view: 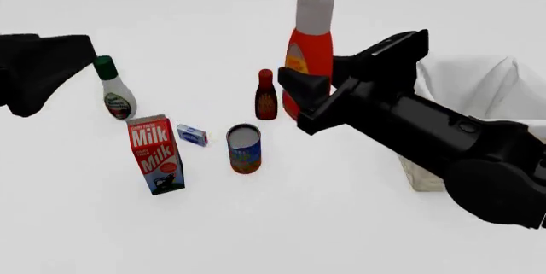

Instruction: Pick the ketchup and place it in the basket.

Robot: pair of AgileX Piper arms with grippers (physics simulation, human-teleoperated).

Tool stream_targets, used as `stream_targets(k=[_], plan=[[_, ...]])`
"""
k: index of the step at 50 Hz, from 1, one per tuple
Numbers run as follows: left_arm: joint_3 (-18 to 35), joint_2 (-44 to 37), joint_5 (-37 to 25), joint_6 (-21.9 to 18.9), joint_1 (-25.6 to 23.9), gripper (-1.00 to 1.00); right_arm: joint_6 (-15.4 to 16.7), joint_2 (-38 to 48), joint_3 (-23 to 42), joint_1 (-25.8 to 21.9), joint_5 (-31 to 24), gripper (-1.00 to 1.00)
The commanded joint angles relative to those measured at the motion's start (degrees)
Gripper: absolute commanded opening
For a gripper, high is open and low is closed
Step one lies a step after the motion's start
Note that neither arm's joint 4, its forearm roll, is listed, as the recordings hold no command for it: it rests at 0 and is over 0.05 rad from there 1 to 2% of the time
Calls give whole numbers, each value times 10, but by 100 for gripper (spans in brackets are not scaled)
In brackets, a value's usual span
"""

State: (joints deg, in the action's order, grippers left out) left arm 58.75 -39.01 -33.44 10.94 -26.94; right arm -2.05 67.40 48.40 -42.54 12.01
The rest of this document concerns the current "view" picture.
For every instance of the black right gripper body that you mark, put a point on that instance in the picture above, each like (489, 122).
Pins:
(384, 72)

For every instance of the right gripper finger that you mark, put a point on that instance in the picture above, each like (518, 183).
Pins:
(343, 70)
(305, 91)

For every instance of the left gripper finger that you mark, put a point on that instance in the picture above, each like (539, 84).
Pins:
(19, 48)
(51, 69)

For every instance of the red ketchup bottle grey cap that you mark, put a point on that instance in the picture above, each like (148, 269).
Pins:
(313, 40)

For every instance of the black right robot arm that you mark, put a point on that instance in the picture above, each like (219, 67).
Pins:
(435, 130)

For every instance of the white basket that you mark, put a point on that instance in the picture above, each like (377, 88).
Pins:
(478, 88)

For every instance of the small dark red sauce bottle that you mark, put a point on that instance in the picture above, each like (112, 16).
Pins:
(266, 101)

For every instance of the white dressing bottle green cap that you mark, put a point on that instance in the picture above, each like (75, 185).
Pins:
(117, 94)

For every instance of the printed tin can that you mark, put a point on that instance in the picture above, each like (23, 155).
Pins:
(244, 154)

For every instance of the small blue white box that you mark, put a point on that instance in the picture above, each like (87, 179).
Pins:
(193, 135)

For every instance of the red milk carton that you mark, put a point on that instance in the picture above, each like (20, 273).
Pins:
(155, 152)

